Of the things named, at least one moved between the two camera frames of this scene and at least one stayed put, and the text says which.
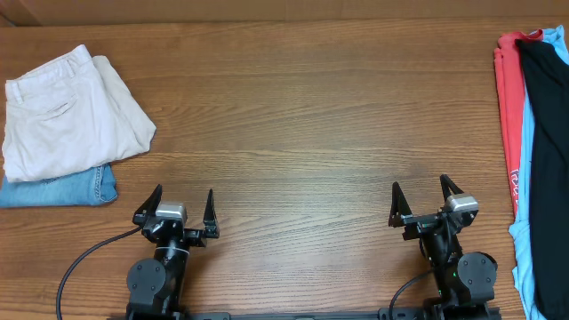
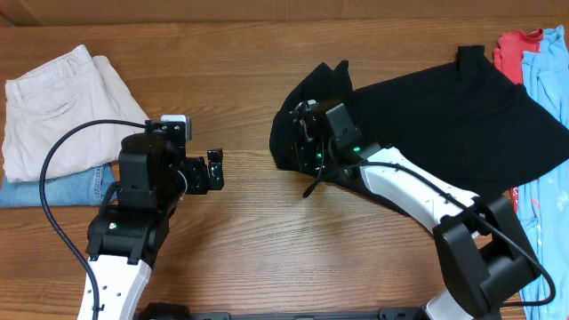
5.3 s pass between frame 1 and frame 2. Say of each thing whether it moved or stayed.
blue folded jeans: stayed
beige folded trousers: stayed
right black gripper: moved
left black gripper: moved
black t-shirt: moved
